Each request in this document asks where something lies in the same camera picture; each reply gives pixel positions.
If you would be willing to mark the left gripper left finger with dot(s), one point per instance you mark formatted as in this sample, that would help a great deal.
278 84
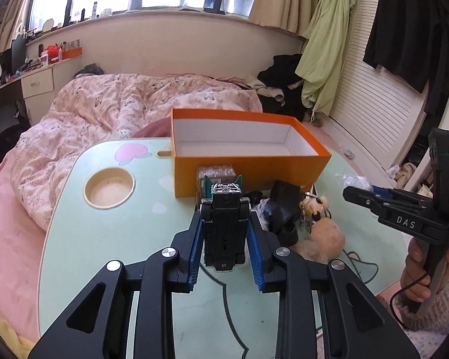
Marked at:
96 323

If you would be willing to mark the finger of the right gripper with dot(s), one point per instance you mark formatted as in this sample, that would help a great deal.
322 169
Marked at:
368 200
381 192

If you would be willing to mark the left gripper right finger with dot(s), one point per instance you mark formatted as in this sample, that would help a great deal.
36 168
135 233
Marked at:
354 323

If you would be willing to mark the black toy robot figure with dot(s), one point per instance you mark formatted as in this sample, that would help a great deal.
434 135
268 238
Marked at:
225 212

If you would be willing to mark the red object on desk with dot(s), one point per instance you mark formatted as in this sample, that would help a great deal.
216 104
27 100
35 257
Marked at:
54 53

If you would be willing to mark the person's right hand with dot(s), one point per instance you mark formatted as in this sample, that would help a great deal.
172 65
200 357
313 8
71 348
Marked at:
413 270

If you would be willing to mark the clear crumpled plastic wrap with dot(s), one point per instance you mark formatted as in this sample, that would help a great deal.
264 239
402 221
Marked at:
356 181

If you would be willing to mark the tan plush cushion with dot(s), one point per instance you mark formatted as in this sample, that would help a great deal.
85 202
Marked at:
324 242

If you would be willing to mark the black leather pouch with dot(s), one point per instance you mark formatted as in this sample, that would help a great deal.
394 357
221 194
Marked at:
282 210

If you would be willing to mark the white furry pom-pom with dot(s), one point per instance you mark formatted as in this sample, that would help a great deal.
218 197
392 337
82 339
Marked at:
260 207

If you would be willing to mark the orange cardboard box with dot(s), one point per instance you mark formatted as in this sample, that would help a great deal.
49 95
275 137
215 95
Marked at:
262 147

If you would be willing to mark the black hanging garment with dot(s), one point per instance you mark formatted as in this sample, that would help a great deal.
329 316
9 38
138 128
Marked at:
410 39

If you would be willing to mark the pile of black clothes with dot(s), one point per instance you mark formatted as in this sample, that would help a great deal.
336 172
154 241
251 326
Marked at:
279 88

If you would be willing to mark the brown printed small box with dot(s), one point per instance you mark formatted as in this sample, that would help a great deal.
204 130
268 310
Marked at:
215 179

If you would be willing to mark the green hanging garment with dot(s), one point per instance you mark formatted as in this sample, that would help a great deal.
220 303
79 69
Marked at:
321 62

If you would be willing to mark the pink floral duvet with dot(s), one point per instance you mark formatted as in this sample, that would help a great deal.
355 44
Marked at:
97 108

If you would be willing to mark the beige curtain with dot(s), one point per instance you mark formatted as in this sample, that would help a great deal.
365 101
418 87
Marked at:
292 16

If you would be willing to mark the white drawer desk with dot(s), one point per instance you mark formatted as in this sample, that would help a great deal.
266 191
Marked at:
36 90

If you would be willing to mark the orange tray on desk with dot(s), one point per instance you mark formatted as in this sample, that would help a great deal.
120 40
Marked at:
71 53

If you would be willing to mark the black computer monitor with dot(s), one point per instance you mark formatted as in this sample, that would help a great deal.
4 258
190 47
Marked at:
18 53

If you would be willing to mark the cartoon boy figurine keychain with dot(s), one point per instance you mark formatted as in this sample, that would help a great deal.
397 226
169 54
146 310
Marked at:
314 208

